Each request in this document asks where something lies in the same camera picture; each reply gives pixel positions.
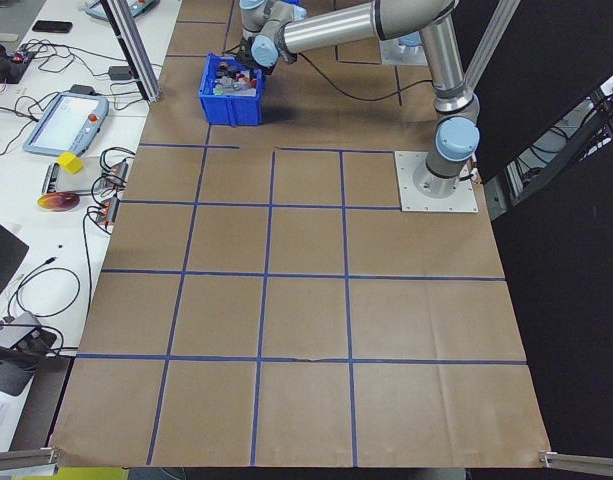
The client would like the blue bin with many buttons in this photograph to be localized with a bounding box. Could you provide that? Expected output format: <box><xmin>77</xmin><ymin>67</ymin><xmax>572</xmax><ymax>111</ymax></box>
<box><xmin>198</xmin><ymin>51</ymin><xmax>265</xmax><ymax>127</ymax></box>

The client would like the grey metal parts box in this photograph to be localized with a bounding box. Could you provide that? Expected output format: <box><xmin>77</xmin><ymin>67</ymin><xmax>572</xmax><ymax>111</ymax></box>
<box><xmin>39</xmin><ymin>162</ymin><xmax>63</xmax><ymax>196</ymax></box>

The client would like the dark grey computer box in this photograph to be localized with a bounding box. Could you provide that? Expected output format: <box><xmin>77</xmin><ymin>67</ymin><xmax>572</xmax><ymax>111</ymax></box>
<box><xmin>0</xmin><ymin>357</ymin><xmax>36</xmax><ymax>399</ymax></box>

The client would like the light blue teach pendant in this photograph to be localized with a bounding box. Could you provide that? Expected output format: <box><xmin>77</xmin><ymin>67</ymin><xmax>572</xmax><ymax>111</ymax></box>
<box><xmin>22</xmin><ymin>91</ymin><xmax>111</xmax><ymax>156</ymax></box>
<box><xmin>83</xmin><ymin>0</ymin><xmax>161</xmax><ymax>22</ymax></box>

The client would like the yellow cube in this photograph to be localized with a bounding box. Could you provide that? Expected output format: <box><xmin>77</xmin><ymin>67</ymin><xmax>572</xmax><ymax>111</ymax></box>
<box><xmin>55</xmin><ymin>152</ymin><xmax>83</xmax><ymax>175</ymax></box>

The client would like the red yellow disc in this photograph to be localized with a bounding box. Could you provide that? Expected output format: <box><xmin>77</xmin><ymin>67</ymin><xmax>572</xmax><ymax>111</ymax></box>
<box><xmin>36</xmin><ymin>193</ymin><xmax>81</xmax><ymax>213</ymax></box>

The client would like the slanted aluminium bar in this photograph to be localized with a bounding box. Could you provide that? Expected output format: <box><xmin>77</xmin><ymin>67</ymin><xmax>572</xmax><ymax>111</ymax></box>
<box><xmin>463</xmin><ymin>0</ymin><xmax>522</xmax><ymax>94</ymax></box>

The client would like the grey usb hub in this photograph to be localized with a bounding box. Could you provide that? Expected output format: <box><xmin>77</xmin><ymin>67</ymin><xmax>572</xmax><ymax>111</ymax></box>
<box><xmin>0</xmin><ymin>310</ymin><xmax>58</xmax><ymax>362</ymax></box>

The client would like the yellow flat object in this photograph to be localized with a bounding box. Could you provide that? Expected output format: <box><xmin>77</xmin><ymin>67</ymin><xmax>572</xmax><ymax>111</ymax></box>
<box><xmin>55</xmin><ymin>466</ymin><xmax>131</xmax><ymax>480</ymax></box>

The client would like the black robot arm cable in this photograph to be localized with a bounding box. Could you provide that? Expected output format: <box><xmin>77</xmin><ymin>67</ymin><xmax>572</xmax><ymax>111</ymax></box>
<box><xmin>278</xmin><ymin>49</ymin><xmax>437</xmax><ymax>102</ymax></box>

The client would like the aluminium extrusion post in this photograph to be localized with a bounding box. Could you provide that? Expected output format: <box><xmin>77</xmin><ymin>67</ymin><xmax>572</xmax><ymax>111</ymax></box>
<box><xmin>99</xmin><ymin>0</ymin><xmax>163</xmax><ymax>105</ymax></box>

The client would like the white square base plate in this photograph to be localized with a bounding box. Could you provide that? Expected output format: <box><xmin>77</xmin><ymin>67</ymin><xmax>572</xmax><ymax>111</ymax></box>
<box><xmin>394</xmin><ymin>149</ymin><xmax>480</xmax><ymax>214</ymax></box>
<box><xmin>379</xmin><ymin>39</ymin><xmax>430</xmax><ymax>67</ymax></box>

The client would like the black orange cable connector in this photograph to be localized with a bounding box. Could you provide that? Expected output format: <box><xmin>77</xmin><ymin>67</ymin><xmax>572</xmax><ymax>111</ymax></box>
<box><xmin>92</xmin><ymin>158</ymin><xmax>133</xmax><ymax>192</ymax></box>
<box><xmin>87</xmin><ymin>196</ymin><xmax>122</xmax><ymax>234</ymax></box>

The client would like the circuit board with wires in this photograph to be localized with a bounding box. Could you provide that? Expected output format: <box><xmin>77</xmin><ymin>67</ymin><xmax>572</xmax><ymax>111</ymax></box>
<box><xmin>5</xmin><ymin>45</ymin><xmax>38</xmax><ymax>84</ymax></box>

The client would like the black looped cable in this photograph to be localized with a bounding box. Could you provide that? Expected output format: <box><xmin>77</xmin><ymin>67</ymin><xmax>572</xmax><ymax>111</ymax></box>
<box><xmin>15</xmin><ymin>257</ymin><xmax>82</xmax><ymax>319</ymax></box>

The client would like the metal V-shaped frame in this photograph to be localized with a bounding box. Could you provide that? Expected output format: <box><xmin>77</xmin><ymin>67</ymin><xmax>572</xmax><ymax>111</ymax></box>
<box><xmin>485</xmin><ymin>64</ymin><xmax>613</xmax><ymax>221</ymax></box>

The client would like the black frame cover cloth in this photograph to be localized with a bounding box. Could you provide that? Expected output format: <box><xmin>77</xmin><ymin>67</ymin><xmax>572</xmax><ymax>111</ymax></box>
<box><xmin>438</xmin><ymin>0</ymin><xmax>613</xmax><ymax>480</ymax></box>

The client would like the aluminium rail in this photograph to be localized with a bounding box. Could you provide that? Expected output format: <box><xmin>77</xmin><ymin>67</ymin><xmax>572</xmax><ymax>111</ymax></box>
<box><xmin>537</xmin><ymin>448</ymin><xmax>613</xmax><ymax>480</ymax></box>
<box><xmin>0</xmin><ymin>446</ymin><xmax>63</xmax><ymax>476</ymax></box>

